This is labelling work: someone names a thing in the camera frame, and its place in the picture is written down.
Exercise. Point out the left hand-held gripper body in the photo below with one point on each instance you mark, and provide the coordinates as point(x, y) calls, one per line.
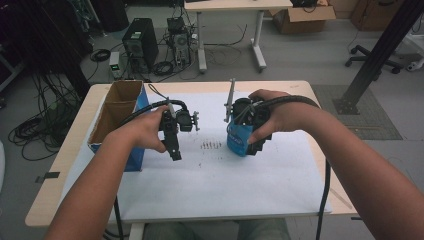
point(185, 120)

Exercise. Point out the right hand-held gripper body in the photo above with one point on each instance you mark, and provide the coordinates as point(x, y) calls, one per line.
point(250, 113)

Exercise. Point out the blue packet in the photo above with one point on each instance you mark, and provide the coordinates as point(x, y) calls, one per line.
point(238, 141)

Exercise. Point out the blue cardboard box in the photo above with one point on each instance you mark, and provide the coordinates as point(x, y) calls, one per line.
point(116, 106)

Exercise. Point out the person's left hand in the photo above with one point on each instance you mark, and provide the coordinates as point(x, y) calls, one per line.
point(143, 131)

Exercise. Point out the person's right hand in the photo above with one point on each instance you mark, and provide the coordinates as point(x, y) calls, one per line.
point(290, 116)

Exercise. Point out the white mat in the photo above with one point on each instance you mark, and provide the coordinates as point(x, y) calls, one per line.
point(216, 186)

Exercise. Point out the open computer case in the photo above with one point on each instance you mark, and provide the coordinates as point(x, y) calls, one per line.
point(180, 41)

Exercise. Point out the person's legs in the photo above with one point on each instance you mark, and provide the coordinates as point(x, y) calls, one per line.
point(263, 230)

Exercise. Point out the black computer tower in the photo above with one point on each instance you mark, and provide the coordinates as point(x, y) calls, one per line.
point(141, 43)

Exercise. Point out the white table leg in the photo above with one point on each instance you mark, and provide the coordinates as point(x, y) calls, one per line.
point(136, 232)

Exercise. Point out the white device with green light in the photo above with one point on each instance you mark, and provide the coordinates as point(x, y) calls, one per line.
point(114, 63)

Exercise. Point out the open cardboard box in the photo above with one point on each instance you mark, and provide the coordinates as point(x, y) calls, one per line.
point(300, 21)

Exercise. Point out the desk with white legs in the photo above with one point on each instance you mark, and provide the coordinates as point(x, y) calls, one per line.
point(233, 5)

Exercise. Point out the grey floor mat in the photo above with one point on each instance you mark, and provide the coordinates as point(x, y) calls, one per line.
point(373, 126)

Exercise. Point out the black office chair base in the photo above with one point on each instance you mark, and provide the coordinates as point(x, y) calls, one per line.
point(363, 58)

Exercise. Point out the black tape strip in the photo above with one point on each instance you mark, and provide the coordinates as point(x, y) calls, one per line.
point(48, 175)

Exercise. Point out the closed brown cardboard box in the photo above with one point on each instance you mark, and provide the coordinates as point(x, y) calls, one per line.
point(373, 16)

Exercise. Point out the black curtain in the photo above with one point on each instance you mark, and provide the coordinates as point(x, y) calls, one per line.
point(40, 33)

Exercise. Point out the black metal post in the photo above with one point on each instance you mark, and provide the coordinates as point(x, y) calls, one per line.
point(380, 53)

